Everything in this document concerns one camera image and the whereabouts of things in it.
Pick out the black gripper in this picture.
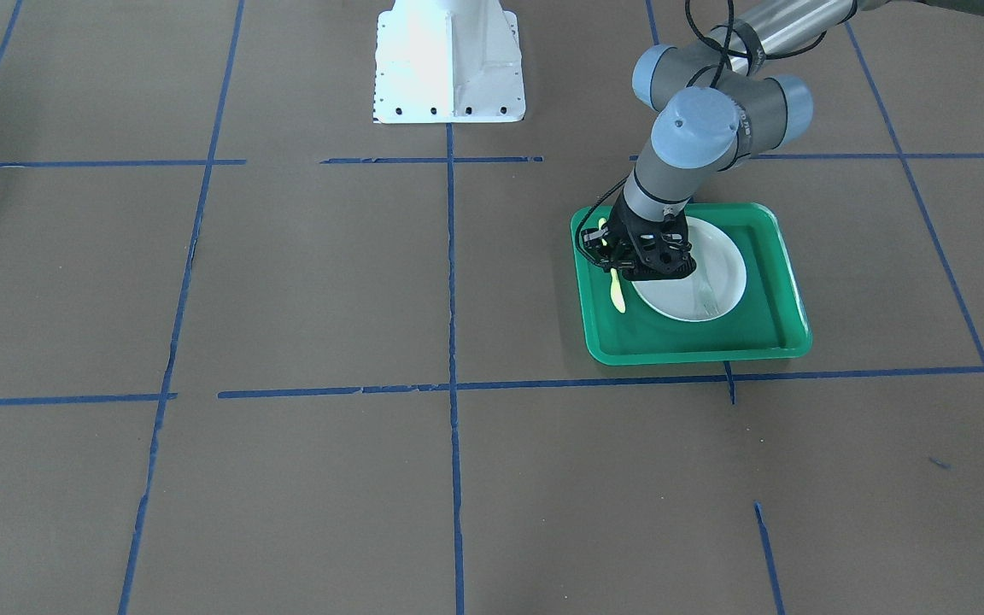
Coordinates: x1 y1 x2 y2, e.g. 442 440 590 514
579 196 698 281

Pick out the yellow plastic spoon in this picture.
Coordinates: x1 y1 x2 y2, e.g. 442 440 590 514
598 218 626 314

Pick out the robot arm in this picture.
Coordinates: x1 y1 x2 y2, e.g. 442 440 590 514
573 1 880 281

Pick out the white round plate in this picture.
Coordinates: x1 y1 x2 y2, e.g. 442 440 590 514
632 217 747 323

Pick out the translucent plastic fork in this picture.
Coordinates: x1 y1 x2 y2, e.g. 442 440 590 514
692 264 719 320

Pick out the green plastic tray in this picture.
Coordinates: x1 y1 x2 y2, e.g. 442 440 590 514
574 202 812 366

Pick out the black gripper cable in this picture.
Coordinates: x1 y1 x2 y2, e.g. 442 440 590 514
573 0 809 274

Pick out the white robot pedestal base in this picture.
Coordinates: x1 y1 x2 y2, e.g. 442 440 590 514
372 1 527 125

